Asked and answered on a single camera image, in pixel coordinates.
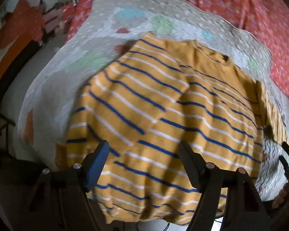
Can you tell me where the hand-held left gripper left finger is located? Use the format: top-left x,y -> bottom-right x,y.
29,140 -> 110,231

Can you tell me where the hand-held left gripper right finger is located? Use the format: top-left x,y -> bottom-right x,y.
178,140 -> 272,231

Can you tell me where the yellow striped sweater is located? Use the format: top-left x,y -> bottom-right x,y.
55,32 -> 289,225

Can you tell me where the person's right hand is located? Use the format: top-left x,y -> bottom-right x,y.
272,187 -> 289,209

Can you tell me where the black metal rack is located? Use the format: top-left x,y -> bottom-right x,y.
0,114 -> 16,171

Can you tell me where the quilted heart pattern blanket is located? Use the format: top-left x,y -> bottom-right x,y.
17,0 -> 289,201

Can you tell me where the red floral bedsheet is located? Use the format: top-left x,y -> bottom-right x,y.
65,0 -> 289,99

